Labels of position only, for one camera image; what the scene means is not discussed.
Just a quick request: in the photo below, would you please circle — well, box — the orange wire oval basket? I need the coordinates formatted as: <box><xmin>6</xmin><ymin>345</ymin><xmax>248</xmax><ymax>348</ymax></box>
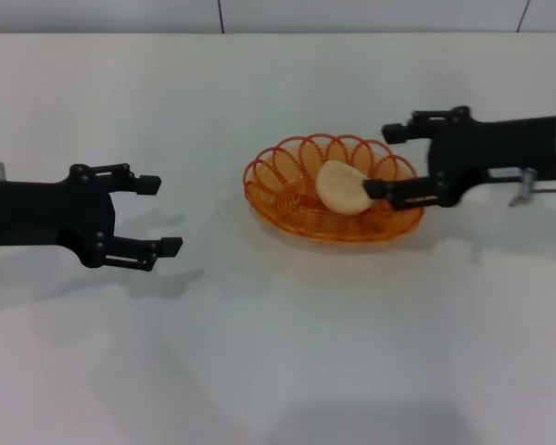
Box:
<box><xmin>242</xmin><ymin>133</ymin><xmax>425</xmax><ymax>245</ymax></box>

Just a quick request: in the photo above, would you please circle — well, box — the pale round bun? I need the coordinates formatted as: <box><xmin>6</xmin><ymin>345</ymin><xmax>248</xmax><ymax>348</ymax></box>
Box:
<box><xmin>315</xmin><ymin>159</ymin><xmax>376</xmax><ymax>215</ymax></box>

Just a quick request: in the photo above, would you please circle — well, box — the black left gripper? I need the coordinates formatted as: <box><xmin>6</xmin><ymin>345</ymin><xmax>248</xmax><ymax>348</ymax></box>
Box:
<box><xmin>0</xmin><ymin>162</ymin><xmax>184</xmax><ymax>273</ymax></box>

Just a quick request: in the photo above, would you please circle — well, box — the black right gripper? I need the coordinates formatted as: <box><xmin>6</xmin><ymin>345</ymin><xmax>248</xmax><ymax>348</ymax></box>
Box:
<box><xmin>363</xmin><ymin>107</ymin><xmax>556</xmax><ymax>210</ymax></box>

